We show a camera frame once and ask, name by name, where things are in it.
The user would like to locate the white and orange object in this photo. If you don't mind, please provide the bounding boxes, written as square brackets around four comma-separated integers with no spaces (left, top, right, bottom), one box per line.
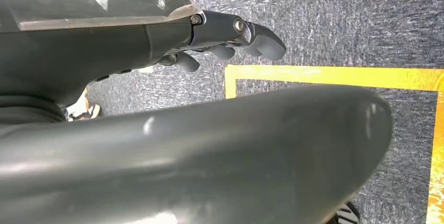
[65,88,102,122]

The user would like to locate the robot left arm ribbed sleeve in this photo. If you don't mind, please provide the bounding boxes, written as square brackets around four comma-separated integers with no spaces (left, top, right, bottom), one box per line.
[0,94,67,125]

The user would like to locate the yellow floor tape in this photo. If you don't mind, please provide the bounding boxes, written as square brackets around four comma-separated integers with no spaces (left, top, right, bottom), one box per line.
[225,64,444,224]

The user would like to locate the black ribbed wheel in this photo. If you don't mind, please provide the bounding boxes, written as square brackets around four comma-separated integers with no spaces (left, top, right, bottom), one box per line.
[327,201,361,224]

